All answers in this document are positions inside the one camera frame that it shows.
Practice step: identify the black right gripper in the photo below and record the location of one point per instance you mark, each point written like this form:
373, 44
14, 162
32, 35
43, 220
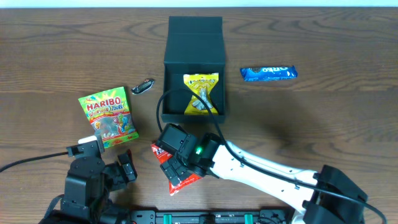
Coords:
173, 171

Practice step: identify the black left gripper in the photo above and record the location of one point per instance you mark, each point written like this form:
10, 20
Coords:
125, 170

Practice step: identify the red candy bag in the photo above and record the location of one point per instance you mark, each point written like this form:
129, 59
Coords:
177, 174

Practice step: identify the Haribo gummy bag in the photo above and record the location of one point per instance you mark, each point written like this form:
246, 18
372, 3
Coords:
109, 114

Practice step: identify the yellow candy bag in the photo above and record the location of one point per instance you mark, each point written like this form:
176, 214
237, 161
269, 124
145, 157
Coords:
201, 85

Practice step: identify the blue Oreo pack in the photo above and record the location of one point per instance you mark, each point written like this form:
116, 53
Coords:
266, 74

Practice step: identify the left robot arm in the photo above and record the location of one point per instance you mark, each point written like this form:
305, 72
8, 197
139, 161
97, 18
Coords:
86, 196

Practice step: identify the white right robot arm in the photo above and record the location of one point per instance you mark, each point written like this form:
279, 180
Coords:
328, 196

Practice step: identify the black chocolate bar wrapper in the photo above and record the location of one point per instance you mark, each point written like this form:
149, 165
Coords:
144, 86

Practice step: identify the black gift box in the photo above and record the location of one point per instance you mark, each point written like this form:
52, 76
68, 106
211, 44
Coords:
194, 45

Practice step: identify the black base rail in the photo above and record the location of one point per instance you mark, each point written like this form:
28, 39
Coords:
264, 216

